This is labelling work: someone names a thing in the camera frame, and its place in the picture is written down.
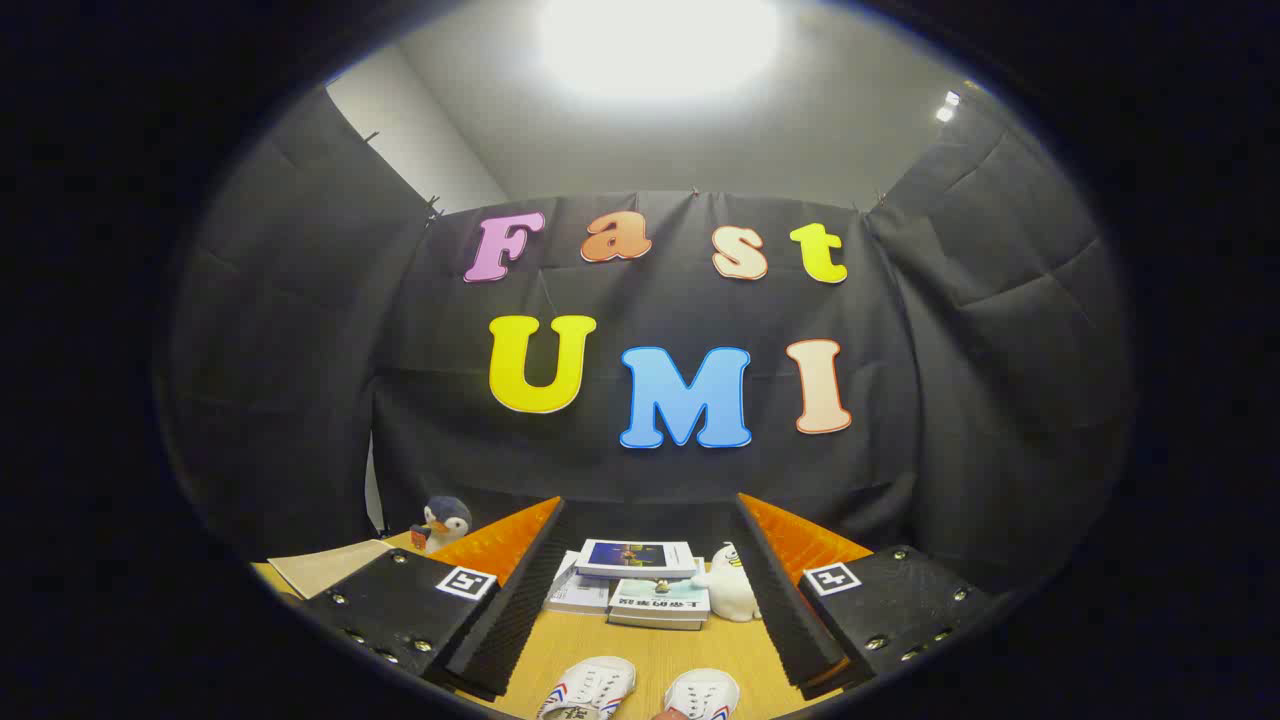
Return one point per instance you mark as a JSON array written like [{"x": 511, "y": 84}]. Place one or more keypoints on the grey penguin plush toy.
[{"x": 445, "y": 520}]

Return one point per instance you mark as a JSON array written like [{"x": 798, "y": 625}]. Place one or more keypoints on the book with blue photo cover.
[{"x": 635, "y": 555}]

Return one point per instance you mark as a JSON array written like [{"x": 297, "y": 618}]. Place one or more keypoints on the beige fabric storage box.
[{"x": 330, "y": 567}]

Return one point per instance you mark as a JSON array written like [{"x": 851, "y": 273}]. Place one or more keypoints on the white duck plush toy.
[{"x": 730, "y": 595}]

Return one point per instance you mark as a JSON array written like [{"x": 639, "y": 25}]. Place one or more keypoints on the small ceiling spotlight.
[{"x": 946, "y": 106}]

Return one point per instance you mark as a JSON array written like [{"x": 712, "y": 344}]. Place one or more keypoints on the bright ceiling lamp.
[{"x": 660, "y": 40}]

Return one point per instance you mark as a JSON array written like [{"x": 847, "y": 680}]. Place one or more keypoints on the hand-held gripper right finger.
[{"x": 785, "y": 610}]

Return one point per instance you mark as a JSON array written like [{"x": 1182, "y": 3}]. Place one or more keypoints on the white book with text cover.
[{"x": 580, "y": 595}]

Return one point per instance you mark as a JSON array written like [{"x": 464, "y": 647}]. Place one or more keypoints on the white canvas shoe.
[
  {"x": 703, "y": 695},
  {"x": 590, "y": 688}
]

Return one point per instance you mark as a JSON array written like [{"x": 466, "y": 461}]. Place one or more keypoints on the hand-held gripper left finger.
[{"x": 520, "y": 620}]

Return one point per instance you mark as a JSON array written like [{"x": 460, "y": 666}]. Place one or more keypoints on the book with pale blue cover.
[{"x": 660, "y": 600}]

